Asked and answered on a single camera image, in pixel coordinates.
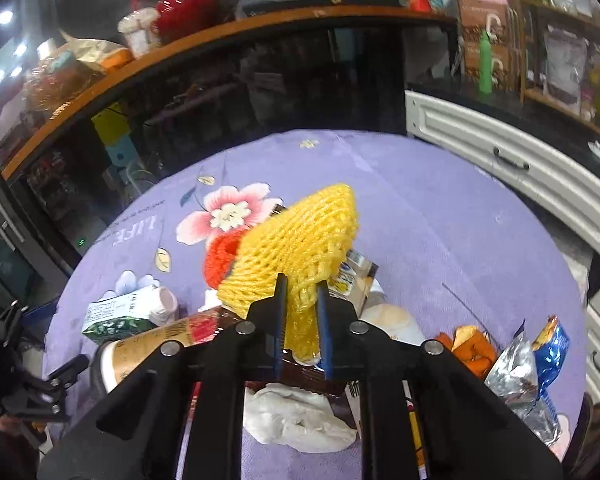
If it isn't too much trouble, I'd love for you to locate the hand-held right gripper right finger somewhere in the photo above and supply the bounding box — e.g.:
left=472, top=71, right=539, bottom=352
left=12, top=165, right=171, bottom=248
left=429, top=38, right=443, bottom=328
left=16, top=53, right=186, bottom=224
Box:
left=315, top=284, right=565, bottom=480

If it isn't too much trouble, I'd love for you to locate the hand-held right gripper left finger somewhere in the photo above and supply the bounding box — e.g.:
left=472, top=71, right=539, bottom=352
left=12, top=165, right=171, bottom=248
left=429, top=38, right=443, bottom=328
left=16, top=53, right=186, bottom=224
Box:
left=37, top=273, right=289, bottom=480

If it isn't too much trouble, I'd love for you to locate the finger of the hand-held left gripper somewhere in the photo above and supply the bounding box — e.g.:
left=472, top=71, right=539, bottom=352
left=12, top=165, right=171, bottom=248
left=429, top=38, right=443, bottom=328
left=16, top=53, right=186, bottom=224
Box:
left=10, top=354, right=89, bottom=422
left=0, top=300, right=24, bottom=361

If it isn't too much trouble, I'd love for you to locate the yellow foam fruit net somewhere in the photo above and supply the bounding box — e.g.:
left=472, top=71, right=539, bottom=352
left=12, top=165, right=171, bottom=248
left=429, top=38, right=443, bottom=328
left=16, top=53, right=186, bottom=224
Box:
left=215, top=182, right=361, bottom=366

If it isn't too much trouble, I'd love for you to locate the jar with white lid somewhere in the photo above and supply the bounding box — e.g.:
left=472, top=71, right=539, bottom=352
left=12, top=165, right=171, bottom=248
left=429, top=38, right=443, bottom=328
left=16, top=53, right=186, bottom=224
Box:
left=91, top=307, right=231, bottom=395

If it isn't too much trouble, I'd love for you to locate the orange snack wrapper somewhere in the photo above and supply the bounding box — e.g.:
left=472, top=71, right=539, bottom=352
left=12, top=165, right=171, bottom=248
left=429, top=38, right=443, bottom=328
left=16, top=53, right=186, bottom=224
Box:
left=440, top=325, right=498, bottom=378

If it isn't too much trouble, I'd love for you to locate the blue yellow drink carton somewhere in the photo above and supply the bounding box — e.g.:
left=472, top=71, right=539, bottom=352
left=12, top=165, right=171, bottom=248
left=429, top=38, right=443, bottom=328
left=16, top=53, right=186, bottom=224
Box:
left=327, top=250, right=379, bottom=312

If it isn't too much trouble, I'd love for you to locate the brown ribbed plastic tray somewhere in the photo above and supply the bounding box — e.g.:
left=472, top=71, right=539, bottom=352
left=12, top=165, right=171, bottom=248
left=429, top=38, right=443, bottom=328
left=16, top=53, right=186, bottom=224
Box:
left=195, top=307, right=353, bottom=397

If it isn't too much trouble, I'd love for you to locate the green white carton box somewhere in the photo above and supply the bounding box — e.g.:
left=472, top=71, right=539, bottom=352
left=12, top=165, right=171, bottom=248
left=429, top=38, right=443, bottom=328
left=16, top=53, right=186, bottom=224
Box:
left=81, top=285, right=163, bottom=345

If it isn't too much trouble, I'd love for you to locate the red orange foam fruit net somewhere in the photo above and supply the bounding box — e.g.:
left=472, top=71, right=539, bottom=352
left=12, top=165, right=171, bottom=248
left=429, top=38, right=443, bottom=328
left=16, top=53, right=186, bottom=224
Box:
left=204, top=234, right=243, bottom=292

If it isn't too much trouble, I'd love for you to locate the white crumpled tissue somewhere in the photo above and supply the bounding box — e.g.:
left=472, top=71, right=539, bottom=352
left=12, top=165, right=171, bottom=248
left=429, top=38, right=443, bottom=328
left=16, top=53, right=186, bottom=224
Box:
left=242, top=382, right=358, bottom=453

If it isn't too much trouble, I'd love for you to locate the purple floral tablecloth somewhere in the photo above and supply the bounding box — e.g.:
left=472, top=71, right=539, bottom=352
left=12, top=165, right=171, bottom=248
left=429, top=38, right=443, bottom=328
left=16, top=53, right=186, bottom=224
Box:
left=42, top=129, right=588, bottom=480

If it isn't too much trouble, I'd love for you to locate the yellow red printed wrapper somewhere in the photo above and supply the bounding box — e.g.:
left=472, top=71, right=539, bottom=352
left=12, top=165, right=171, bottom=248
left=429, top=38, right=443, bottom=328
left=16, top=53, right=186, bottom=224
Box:
left=347, top=380, right=432, bottom=471

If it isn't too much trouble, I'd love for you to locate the silver blue snack bag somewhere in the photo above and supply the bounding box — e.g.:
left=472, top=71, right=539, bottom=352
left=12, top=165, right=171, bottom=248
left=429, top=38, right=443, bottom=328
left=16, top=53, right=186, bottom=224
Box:
left=484, top=315, right=572, bottom=447

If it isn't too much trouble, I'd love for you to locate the yellow box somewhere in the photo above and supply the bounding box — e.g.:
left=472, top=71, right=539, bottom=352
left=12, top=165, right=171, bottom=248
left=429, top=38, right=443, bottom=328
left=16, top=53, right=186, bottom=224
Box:
left=91, top=102, right=131, bottom=145

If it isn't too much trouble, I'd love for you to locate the glass counter with wooden edge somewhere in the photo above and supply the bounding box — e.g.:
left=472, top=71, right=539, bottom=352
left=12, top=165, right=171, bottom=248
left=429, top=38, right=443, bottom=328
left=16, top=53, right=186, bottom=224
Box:
left=1, top=5, right=458, bottom=261

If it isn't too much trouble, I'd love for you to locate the wide white drawer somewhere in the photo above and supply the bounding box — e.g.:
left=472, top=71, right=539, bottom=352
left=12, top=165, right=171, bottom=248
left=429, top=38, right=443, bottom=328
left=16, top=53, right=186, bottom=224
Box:
left=405, top=90, right=600, bottom=263

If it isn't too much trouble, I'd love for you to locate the gold wrapped gift basket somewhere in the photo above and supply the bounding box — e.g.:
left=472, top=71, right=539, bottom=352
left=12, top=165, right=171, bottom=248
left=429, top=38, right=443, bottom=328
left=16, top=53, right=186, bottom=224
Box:
left=24, top=40, right=131, bottom=113

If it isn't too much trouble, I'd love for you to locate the green bottle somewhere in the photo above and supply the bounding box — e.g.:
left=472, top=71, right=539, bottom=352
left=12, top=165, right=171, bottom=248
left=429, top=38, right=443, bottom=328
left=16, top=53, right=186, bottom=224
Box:
left=478, top=30, right=494, bottom=95

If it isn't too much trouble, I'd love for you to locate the small white gift box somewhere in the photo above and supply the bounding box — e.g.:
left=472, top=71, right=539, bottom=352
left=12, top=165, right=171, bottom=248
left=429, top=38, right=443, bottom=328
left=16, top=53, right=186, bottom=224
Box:
left=117, top=7, right=159, bottom=59

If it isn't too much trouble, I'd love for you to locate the red gift bag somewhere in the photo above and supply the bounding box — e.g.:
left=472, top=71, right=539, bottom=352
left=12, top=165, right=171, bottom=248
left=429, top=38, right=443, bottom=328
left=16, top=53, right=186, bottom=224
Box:
left=130, top=0, right=217, bottom=46

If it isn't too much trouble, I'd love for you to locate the brown cardboard hook display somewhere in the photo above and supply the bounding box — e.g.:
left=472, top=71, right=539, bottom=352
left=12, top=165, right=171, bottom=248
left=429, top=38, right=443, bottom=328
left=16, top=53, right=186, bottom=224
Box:
left=452, top=0, right=512, bottom=92

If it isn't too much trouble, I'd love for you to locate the wooden shelf with packets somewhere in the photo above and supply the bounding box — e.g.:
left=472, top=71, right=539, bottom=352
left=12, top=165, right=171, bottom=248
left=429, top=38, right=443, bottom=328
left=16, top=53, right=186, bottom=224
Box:
left=516, top=0, right=600, bottom=133

